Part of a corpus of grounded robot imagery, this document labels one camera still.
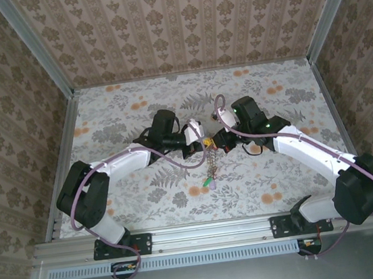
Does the aluminium frame rail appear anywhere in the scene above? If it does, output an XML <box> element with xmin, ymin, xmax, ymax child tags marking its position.
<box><xmin>27</xmin><ymin>90</ymin><xmax>97</xmax><ymax>243</ymax></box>
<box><xmin>308</xmin><ymin>53</ymin><xmax>365</xmax><ymax>178</ymax></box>

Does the wide aluminium base rail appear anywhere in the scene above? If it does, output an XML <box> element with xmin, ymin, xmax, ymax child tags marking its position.
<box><xmin>32</xmin><ymin>201</ymin><xmax>373</xmax><ymax>268</ymax></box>

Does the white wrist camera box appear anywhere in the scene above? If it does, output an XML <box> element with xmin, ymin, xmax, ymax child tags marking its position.
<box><xmin>215</xmin><ymin>107</ymin><xmax>239</xmax><ymax>130</ymax></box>
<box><xmin>181</xmin><ymin>117</ymin><xmax>207</xmax><ymax>146</ymax></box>

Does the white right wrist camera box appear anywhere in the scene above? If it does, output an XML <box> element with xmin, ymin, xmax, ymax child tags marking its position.
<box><xmin>215</xmin><ymin>107</ymin><xmax>239</xmax><ymax>130</ymax></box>

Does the floral patterned tablecloth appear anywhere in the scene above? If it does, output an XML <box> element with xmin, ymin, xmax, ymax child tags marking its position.
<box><xmin>41</xmin><ymin>53</ymin><xmax>364</xmax><ymax>240</ymax></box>

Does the white slotted cable duct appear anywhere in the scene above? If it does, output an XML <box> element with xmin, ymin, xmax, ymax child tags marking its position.
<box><xmin>47</xmin><ymin>238</ymin><xmax>302</xmax><ymax>279</ymax></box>

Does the large silver keyring disc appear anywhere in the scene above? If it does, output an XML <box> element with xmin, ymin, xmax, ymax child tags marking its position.
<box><xmin>203</xmin><ymin>145</ymin><xmax>222</xmax><ymax>184</ymax></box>

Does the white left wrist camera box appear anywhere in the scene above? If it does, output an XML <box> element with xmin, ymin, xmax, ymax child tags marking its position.
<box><xmin>181</xmin><ymin>117</ymin><xmax>207</xmax><ymax>146</ymax></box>

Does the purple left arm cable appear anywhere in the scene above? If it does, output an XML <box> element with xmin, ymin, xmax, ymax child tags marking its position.
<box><xmin>60</xmin><ymin>118</ymin><xmax>224</xmax><ymax>279</ymax></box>

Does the black connector with wires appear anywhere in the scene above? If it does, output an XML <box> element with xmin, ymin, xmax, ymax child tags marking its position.
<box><xmin>295</xmin><ymin>235</ymin><xmax>324</xmax><ymax>258</ymax></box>
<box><xmin>109</xmin><ymin>259</ymin><xmax>140</xmax><ymax>279</ymax></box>

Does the aluminium frame post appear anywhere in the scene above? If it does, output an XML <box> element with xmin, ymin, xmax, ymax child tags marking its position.
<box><xmin>300</xmin><ymin>0</ymin><xmax>373</xmax><ymax>64</ymax></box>
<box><xmin>0</xmin><ymin>0</ymin><xmax>76</xmax><ymax>105</ymax></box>

